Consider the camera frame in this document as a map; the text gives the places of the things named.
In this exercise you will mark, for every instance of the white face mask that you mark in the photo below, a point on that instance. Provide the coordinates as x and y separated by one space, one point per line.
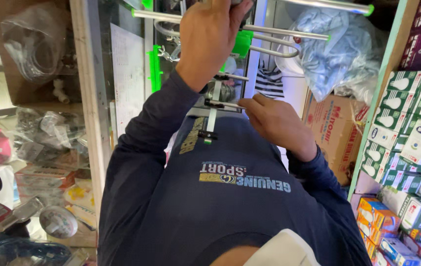
282 251

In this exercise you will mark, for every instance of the stack of green bulb boxes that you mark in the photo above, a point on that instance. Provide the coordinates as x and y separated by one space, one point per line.
413 133

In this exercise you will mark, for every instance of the person's left hand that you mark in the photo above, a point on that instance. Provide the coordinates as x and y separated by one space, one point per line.
206 40

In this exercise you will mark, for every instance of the white paper sheet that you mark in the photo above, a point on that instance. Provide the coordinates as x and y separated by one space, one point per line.
127 77

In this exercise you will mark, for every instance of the round white printed disc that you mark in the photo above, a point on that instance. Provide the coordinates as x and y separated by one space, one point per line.
58 221

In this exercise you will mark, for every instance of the brown cardboard carton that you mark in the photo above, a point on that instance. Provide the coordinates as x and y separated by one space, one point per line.
334 136

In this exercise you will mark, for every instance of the person's right hand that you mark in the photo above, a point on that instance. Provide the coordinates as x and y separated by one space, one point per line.
280 125

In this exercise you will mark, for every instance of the person's right fingers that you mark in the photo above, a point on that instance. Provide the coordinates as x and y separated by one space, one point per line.
256 111

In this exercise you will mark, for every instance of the stack of orange blue boxes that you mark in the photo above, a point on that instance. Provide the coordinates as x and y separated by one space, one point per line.
384 229

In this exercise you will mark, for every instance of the aluminium antenna with green clips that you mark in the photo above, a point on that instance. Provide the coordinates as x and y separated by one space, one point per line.
285 32

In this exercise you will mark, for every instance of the striped black white cloth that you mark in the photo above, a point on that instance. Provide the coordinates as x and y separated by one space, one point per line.
269 83

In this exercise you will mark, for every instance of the blue clear plastic bag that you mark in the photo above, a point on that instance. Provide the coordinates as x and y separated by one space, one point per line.
336 51

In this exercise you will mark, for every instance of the person's navy printed shirt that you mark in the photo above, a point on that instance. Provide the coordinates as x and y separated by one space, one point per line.
232 210

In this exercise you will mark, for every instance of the glass display case with goods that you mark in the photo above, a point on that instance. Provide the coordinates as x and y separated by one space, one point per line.
40 122

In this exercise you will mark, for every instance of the green wooden shelf frame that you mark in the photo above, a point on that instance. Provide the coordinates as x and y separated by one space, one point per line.
378 92

